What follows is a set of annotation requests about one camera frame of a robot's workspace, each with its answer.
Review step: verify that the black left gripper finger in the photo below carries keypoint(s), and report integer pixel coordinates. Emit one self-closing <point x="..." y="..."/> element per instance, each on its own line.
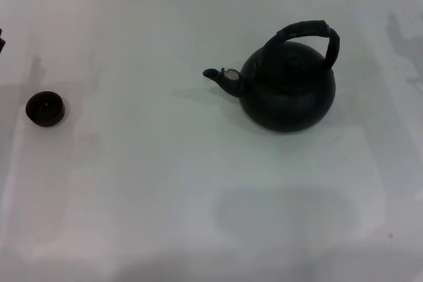
<point x="2" y="46"/>

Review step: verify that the small dark round teacup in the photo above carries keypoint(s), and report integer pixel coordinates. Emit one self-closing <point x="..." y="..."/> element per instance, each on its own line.
<point x="46" y="110"/>

